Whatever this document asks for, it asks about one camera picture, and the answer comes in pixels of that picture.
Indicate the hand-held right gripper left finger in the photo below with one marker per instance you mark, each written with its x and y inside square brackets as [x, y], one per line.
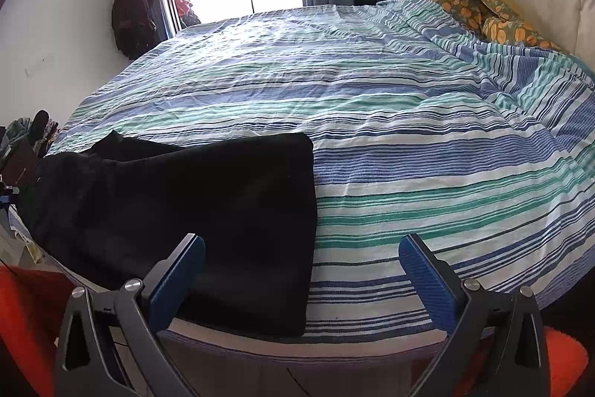
[179, 280]

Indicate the orange floral quilt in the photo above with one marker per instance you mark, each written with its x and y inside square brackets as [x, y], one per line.
[465, 1]

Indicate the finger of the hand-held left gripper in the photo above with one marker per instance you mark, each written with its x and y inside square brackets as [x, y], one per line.
[5, 196]

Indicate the mixed clothes pile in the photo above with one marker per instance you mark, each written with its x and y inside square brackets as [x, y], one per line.
[39, 127]

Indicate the black pants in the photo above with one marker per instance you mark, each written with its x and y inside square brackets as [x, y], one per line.
[209, 201]

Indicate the red clothes by glass door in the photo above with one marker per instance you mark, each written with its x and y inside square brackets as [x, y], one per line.
[183, 8]

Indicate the dark hanging coats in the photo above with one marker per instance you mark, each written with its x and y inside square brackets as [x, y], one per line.
[130, 6]

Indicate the orange fleece robe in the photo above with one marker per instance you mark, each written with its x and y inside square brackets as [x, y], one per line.
[23, 313]

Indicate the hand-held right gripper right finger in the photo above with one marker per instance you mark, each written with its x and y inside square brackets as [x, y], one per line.
[425, 280]

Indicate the blue green striped bed sheet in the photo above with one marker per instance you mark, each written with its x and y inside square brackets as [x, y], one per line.
[372, 122]

